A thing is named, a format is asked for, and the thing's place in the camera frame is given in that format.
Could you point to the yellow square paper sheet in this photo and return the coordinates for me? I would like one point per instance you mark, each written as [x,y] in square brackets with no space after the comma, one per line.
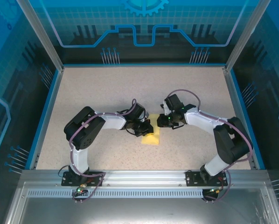
[151,140]

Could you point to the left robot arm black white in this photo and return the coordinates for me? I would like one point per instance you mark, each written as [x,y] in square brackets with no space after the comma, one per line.
[83,130]

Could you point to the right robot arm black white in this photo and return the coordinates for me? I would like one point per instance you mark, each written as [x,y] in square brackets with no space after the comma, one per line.
[228,142]

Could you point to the grey sheet metal tray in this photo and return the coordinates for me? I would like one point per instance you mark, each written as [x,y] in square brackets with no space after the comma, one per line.
[141,212]

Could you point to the yellow power connector plug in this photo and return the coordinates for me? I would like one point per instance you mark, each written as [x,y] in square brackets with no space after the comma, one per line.
[216,190]
[81,188]

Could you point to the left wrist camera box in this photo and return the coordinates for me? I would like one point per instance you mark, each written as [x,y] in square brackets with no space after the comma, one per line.
[146,116]

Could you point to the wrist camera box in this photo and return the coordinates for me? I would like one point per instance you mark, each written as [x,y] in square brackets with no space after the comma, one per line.
[146,116]
[164,107]

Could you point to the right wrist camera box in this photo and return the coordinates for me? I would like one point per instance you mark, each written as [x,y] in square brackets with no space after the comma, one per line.
[164,107]

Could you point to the aluminium mounting rail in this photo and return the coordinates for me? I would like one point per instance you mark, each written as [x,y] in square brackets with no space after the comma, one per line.
[141,177]

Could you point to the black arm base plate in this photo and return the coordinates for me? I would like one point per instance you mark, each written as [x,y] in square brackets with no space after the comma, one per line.
[68,180]
[193,178]

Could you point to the blue edged table side rail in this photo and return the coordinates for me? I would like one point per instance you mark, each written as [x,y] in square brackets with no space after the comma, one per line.
[239,105]
[46,116]

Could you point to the aluminium frame post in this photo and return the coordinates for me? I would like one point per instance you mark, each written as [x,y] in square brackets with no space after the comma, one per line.
[42,35]
[246,35]

